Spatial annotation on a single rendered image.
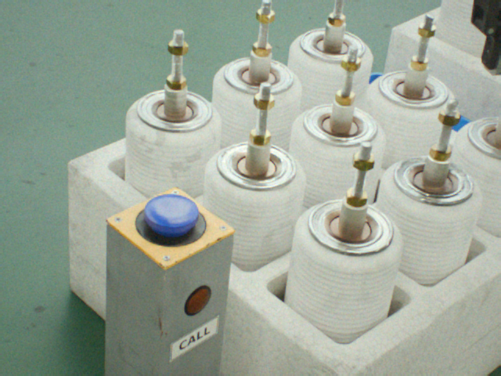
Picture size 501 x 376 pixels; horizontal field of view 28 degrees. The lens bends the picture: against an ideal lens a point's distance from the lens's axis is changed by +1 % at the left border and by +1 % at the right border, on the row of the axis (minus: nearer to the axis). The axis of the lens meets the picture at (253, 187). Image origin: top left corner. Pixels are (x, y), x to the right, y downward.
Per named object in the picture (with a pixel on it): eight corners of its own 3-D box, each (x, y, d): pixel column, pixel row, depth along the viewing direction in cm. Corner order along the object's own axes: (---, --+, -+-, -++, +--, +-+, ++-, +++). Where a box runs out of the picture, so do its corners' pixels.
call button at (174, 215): (207, 232, 75) (209, 211, 74) (167, 253, 73) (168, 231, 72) (173, 206, 78) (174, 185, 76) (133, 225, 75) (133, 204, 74)
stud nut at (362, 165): (373, 172, 82) (375, 164, 82) (353, 171, 82) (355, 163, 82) (371, 159, 84) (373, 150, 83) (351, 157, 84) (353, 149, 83)
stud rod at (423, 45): (411, 76, 107) (425, 12, 102) (420, 77, 107) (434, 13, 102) (411, 81, 106) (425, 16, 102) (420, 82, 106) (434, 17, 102)
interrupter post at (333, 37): (317, 47, 114) (321, 20, 112) (332, 41, 115) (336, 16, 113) (331, 56, 112) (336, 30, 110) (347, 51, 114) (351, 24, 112)
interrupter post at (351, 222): (367, 238, 86) (373, 208, 85) (340, 240, 86) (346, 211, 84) (358, 221, 88) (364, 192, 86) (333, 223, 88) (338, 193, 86)
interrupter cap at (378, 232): (405, 255, 85) (406, 249, 85) (321, 262, 83) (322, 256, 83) (376, 201, 91) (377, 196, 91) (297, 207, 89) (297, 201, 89)
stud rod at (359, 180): (358, 219, 86) (373, 147, 81) (347, 218, 86) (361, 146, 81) (358, 212, 87) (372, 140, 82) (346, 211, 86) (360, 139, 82)
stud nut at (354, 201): (366, 208, 84) (368, 200, 84) (346, 207, 84) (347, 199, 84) (364, 195, 86) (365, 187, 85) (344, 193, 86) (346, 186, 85)
